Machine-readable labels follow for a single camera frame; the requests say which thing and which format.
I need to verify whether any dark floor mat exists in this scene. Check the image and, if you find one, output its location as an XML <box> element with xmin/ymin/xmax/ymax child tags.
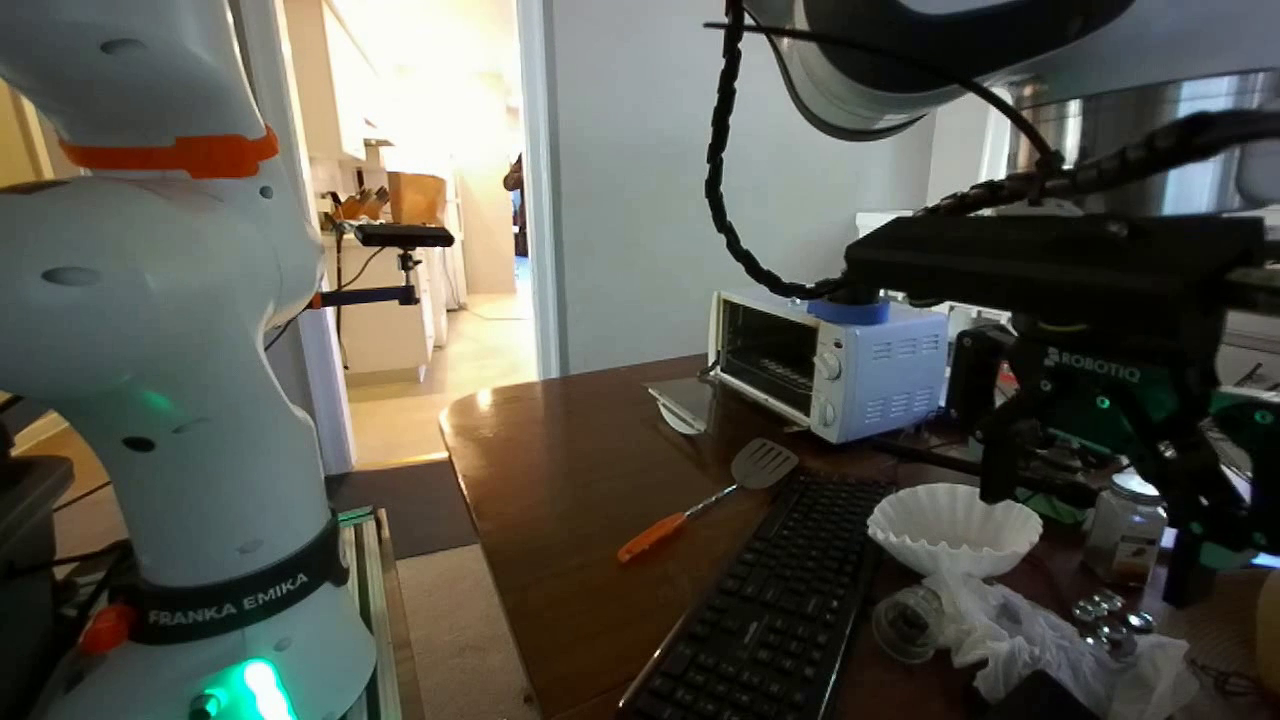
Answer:
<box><xmin>325</xmin><ymin>458</ymin><xmax>478</xmax><ymax>565</ymax></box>

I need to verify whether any aluminium robot mounting table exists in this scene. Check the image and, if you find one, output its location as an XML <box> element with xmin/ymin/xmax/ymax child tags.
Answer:
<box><xmin>325</xmin><ymin>504</ymin><xmax>413</xmax><ymax>720</ymax></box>

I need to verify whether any orange strap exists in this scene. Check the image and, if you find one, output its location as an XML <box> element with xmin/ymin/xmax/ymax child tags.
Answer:
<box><xmin>56</xmin><ymin>125</ymin><xmax>283</xmax><ymax>185</ymax></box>

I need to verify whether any brown wooden box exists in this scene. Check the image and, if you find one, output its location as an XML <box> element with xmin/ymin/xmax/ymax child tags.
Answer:
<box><xmin>385</xmin><ymin>167</ymin><xmax>458</xmax><ymax>228</ymax></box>

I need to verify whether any white bowl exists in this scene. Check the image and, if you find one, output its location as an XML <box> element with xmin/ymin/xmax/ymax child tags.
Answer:
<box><xmin>864</xmin><ymin>481</ymin><xmax>1050</xmax><ymax>585</ymax></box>

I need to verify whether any small round clear lid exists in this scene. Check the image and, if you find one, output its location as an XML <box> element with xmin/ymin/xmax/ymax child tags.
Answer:
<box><xmin>872</xmin><ymin>585</ymin><xmax>949</xmax><ymax>667</ymax></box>

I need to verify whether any orange handled metal spatula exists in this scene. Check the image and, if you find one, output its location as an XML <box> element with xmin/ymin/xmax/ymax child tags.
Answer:
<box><xmin>612</xmin><ymin>437</ymin><xmax>804</xmax><ymax>567</ymax></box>

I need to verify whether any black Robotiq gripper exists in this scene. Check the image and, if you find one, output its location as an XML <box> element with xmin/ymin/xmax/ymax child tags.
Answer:
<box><xmin>977</xmin><ymin>316</ymin><xmax>1261</xmax><ymax>611</ymax></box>

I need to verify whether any black braided cable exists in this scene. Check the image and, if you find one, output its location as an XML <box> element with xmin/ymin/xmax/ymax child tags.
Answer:
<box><xmin>699</xmin><ymin>0</ymin><xmax>1280</xmax><ymax>304</ymax></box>

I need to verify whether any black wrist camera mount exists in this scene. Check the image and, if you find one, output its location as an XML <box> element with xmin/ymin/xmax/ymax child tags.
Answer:
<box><xmin>841</xmin><ymin>211</ymin><xmax>1272</xmax><ymax>334</ymax></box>

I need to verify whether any glass shaker jar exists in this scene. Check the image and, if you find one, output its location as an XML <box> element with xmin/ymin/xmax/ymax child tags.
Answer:
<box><xmin>1078</xmin><ymin>471</ymin><xmax>1173</xmax><ymax>596</ymax></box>

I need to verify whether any black camera on stand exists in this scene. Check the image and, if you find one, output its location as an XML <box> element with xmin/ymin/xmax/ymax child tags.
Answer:
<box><xmin>314</xmin><ymin>215</ymin><xmax>462</xmax><ymax>313</ymax></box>

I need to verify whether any white toaster oven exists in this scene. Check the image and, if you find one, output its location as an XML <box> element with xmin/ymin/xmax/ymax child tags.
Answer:
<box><xmin>706</xmin><ymin>289</ymin><xmax>951</xmax><ymax>450</ymax></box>

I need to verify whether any white crumpled cloth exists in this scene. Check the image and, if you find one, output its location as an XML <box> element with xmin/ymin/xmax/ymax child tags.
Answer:
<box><xmin>915</xmin><ymin>571</ymin><xmax>1206</xmax><ymax>720</ymax></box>

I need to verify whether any dark tray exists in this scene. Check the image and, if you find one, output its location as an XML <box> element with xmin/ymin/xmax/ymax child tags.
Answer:
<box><xmin>618</xmin><ymin>476</ymin><xmax>897</xmax><ymax>720</ymax></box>

